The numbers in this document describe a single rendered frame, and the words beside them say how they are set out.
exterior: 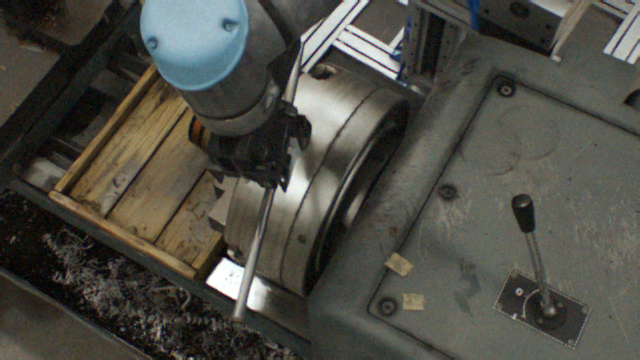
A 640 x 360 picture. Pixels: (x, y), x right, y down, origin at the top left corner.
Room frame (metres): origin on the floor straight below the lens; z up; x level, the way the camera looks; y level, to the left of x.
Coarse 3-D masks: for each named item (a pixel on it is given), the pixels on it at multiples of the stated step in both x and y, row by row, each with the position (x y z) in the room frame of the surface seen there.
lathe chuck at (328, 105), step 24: (336, 72) 0.57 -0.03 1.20; (312, 96) 0.51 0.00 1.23; (336, 96) 0.51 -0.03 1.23; (360, 96) 0.51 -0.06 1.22; (312, 120) 0.47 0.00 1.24; (336, 120) 0.47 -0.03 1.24; (312, 144) 0.44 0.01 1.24; (312, 168) 0.41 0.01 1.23; (240, 192) 0.40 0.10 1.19; (288, 192) 0.39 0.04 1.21; (240, 216) 0.38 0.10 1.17; (288, 216) 0.36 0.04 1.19; (240, 240) 0.36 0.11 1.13; (264, 240) 0.35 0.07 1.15; (264, 264) 0.33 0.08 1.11
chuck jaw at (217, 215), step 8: (224, 176) 0.47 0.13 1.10; (216, 184) 0.46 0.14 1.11; (224, 184) 0.46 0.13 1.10; (232, 184) 0.46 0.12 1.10; (216, 192) 0.45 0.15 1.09; (224, 192) 0.44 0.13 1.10; (224, 200) 0.43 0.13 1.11; (216, 208) 0.42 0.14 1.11; (224, 208) 0.42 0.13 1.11; (208, 216) 0.41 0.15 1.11; (216, 216) 0.41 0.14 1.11; (224, 216) 0.41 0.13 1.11; (216, 224) 0.40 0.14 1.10; (224, 224) 0.39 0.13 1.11; (232, 248) 0.37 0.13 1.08; (240, 256) 0.36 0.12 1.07
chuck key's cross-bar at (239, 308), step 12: (300, 60) 0.51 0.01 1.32; (288, 84) 0.48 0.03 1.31; (288, 96) 0.46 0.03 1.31; (264, 192) 0.35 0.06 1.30; (264, 204) 0.33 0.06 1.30; (264, 216) 0.32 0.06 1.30; (264, 228) 0.31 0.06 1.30; (252, 240) 0.29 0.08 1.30; (252, 252) 0.28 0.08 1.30; (252, 264) 0.26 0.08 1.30; (252, 276) 0.25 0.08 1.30; (240, 288) 0.24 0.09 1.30; (240, 300) 0.23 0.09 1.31; (240, 312) 0.21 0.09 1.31
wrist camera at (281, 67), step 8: (296, 40) 0.45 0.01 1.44; (288, 48) 0.43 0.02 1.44; (296, 48) 0.44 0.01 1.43; (280, 56) 0.42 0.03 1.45; (288, 56) 0.42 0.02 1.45; (296, 56) 0.44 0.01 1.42; (272, 64) 0.41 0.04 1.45; (280, 64) 0.41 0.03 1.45; (288, 64) 0.41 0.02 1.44; (272, 72) 0.40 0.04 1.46; (280, 72) 0.40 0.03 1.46; (288, 72) 0.41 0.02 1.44; (280, 80) 0.39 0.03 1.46; (280, 88) 0.38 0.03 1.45; (280, 96) 0.38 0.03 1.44
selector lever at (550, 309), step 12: (528, 240) 0.25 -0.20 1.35; (540, 264) 0.24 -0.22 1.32; (540, 276) 0.23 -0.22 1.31; (540, 288) 0.22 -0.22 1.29; (540, 300) 0.22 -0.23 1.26; (552, 300) 0.22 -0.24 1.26; (540, 312) 0.20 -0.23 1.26; (552, 312) 0.20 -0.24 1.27; (564, 312) 0.20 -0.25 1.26; (540, 324) 0.19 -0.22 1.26; (552, 324) 0.19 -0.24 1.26
